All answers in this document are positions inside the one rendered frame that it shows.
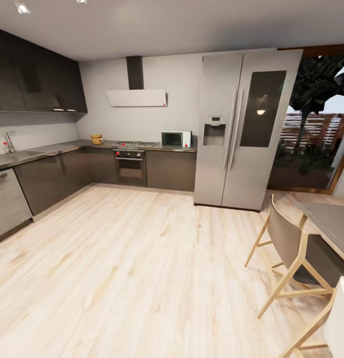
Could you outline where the popcorn bag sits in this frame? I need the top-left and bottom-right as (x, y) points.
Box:
(90, 135), (103, 145)

